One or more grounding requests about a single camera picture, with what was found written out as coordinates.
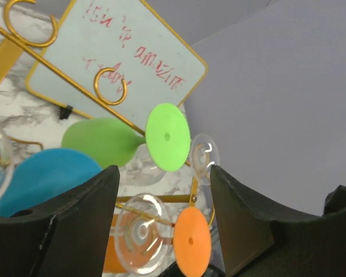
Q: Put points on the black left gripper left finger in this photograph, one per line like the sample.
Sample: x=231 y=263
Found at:
x=64 y=236

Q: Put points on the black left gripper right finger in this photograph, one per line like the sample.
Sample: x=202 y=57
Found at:
x=260 y=237

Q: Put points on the orange plastic wine glass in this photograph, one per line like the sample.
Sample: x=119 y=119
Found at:
x=191 y=245

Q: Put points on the blue plastic wine glass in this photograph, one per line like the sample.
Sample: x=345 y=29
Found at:
x=45 y=175

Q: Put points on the green plastic wine glass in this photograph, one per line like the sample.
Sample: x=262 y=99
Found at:
x=110 y=142

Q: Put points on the gold wire wine glass rack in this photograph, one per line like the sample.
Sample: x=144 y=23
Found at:
x=48 y=82

